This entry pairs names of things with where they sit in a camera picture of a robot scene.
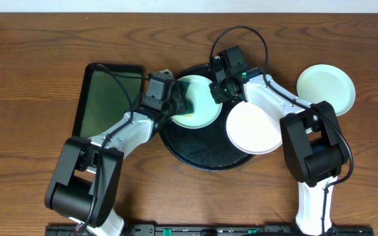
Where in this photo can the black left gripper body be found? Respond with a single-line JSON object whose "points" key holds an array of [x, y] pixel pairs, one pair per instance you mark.
{"points": [[178, 99]]}

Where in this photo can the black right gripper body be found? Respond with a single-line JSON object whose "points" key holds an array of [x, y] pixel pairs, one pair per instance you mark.
{"points": [[216, 89]]}

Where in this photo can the green yellow sponge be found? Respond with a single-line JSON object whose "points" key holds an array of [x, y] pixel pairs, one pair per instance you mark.
{"points": [[189, 108]]}

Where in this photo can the mint green plate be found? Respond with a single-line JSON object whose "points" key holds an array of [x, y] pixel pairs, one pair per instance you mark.
{"points": [[204, 109], [323, 82]]}

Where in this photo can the pink plate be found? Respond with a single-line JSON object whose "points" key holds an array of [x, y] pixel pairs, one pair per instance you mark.
{"points": [[252, 130]]}

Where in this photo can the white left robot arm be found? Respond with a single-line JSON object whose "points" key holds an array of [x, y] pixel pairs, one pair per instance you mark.
{"points": [[84, 183]]}

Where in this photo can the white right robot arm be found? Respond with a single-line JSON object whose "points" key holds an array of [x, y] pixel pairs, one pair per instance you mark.
{"points": [[314, 147]]}

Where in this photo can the black rectangular water tray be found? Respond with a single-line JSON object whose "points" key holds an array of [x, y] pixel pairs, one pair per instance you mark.
{"points": [[102, 102]]}

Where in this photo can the round black tray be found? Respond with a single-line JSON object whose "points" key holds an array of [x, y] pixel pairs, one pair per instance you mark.
{"points": [[207, 148]]}

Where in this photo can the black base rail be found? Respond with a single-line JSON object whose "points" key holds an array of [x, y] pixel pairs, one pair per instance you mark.
{"points": [[151, 230]]}

